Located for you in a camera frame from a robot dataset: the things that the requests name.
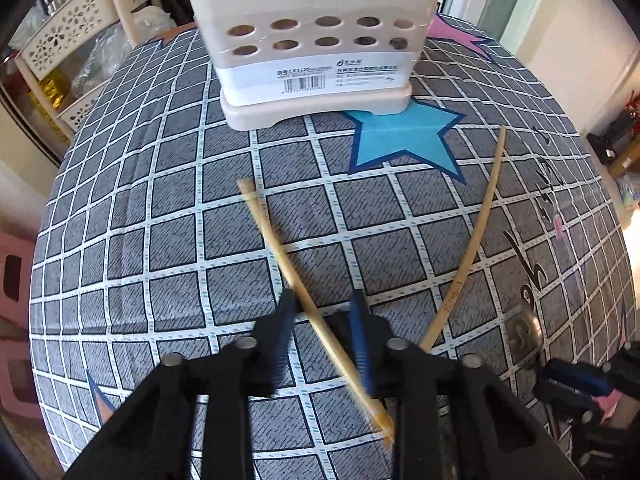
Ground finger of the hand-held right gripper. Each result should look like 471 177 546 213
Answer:
532 378 601 426
547 358 614 396

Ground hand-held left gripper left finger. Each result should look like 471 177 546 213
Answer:
62 287 302 480

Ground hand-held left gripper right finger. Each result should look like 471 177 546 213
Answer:
330 290 574 480

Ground plain wooden chopstick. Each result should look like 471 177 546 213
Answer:
419 126 508 352
236 178 398 446

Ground beige plastic utensil holder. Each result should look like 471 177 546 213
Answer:
179 0 449 132

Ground grey checked star tablecloth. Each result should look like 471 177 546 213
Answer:
30 12 629 480

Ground black object with red mark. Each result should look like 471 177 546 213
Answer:
587 109 637 167

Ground clear plastic bags inside rack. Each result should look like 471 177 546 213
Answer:
74 7 177 97

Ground gold foil bag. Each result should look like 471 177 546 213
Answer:
37 67 69 112

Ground beige flower-pattern storage rack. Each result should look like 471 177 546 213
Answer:
14 0 167 137

